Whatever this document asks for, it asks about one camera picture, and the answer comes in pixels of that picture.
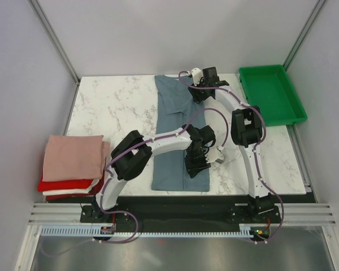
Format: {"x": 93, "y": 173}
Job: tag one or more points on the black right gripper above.
{"x": 194, "y": 91}

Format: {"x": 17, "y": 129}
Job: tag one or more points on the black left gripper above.
{"x": 194, "y": 169}

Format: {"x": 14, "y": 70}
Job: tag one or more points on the blue grey t shirt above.
{"x": 175, "y": 108}

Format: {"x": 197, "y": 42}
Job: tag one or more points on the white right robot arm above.
{"x": 247, "y": 125}

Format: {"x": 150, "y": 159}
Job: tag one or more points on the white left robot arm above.
{"x": 130, "y": 157}

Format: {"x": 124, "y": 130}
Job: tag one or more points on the green plastic tray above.
{"x": 270, "y": 88}

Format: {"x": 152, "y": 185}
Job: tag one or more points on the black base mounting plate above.
{"x": 184, "y": 213}

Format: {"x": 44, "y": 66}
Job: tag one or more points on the dark red folded t shirt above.
{"x": 68, "y": 196}

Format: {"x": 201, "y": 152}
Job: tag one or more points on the white folded t shirt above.
{"x": 67, "y": 191}

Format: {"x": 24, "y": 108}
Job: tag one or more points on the pink folded t shirt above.
{"x": 74, "y": 158}

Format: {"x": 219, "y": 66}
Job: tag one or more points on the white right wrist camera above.
{"x": 196, "y": 74}

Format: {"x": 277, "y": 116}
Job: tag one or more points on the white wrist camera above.
{"x": 196, "y": 74}
{"x": 215, "y": 155}

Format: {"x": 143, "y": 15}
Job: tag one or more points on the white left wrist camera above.
{"x": 215, "y": 155}

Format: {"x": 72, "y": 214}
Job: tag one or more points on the light blue cable duct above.
{"x": 111, "y": 231}

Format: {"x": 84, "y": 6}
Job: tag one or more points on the aluminium frame rail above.
{"x": 55, "y": 214}

